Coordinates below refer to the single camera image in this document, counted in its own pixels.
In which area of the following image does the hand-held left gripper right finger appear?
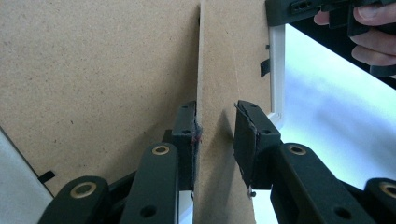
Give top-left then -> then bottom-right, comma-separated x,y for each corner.
233,100 -> 283,199

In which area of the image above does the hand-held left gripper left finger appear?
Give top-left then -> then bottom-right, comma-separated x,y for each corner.
170,100 -> 204,192

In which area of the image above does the wooden picture frame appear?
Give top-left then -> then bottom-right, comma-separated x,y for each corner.
0,0 -> 286,224

